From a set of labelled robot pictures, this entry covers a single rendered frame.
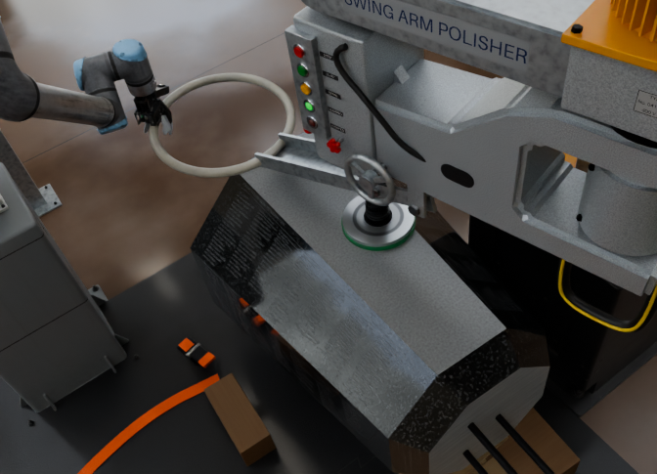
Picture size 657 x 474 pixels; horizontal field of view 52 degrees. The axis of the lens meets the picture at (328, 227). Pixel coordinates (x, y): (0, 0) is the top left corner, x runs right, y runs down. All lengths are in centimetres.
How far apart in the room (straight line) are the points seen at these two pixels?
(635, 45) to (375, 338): 103
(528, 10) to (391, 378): 99
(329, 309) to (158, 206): 171
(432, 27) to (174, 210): 231
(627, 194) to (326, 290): 93
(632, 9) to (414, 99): 55
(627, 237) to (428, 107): 47
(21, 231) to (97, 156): 161
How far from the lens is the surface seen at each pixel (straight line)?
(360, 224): 195
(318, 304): 192
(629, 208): 130
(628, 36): 110
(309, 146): 207
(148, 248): 326
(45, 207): 369
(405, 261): 189
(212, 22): 466
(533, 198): 147
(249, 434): 245
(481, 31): 120
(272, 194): 212
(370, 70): 145
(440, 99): 148
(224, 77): 244
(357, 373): 184
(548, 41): 115
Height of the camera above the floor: 231
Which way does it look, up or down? 48 degrees down
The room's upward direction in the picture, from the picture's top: 10 degrees counter-clockwise
